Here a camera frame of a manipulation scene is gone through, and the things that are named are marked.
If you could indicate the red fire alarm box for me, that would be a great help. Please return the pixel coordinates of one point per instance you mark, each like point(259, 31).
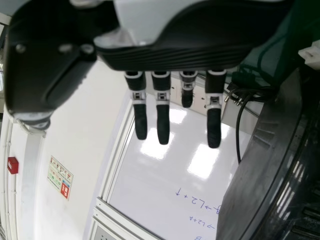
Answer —
point(13, 165)

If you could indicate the safety notice wall sign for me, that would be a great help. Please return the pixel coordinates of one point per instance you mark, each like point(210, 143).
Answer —
point(60, 177)

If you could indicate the white perforated metal panel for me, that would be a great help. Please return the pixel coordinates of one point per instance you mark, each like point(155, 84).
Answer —
point(101, 235)

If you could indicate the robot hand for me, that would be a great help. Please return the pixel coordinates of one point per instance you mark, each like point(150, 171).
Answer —
point(187, 37)

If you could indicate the white aluminium frame structure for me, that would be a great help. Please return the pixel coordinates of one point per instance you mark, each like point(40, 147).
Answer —
point(107, 207)

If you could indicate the whiteboard with blue writing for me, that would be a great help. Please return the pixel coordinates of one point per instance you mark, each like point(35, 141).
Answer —
point(162, 187)

